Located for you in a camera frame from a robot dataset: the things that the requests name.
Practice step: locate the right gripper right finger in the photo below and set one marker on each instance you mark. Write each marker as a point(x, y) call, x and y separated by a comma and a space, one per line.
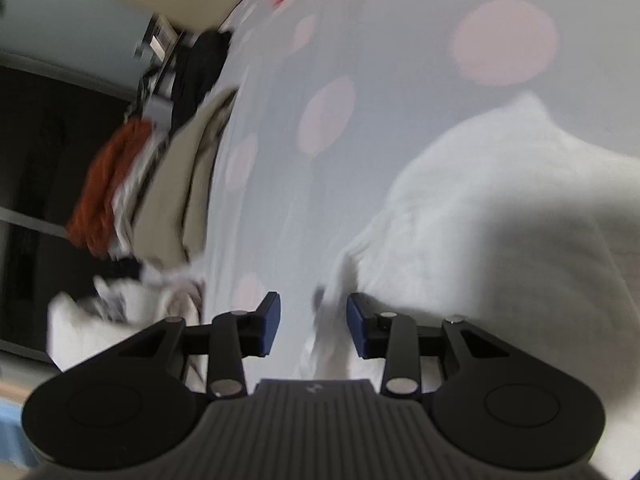
point(492, 401)

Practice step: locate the polka dot bed sheet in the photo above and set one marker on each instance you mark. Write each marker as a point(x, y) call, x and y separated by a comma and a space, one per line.
point(335, 97)

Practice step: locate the beige striped garment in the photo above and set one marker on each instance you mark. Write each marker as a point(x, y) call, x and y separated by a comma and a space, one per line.
point(170, 225)

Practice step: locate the white folded cloth pile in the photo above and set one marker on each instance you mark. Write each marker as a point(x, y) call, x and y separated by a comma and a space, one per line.
point(80, 329)

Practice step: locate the white black left nightstand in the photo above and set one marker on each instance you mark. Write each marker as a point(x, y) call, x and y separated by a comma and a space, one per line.
point(158, 45)

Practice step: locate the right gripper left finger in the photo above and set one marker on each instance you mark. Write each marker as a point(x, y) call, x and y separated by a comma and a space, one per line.
point(141, 398)

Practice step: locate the black clothing heap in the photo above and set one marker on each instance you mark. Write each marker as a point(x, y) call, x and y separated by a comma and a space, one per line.
point(198, 68)

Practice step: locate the orange brown cloth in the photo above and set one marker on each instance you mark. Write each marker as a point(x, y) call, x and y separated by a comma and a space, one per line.
point(91, 225)

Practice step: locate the white muslin garment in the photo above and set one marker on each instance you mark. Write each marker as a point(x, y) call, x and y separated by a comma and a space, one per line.
point(526, 231)

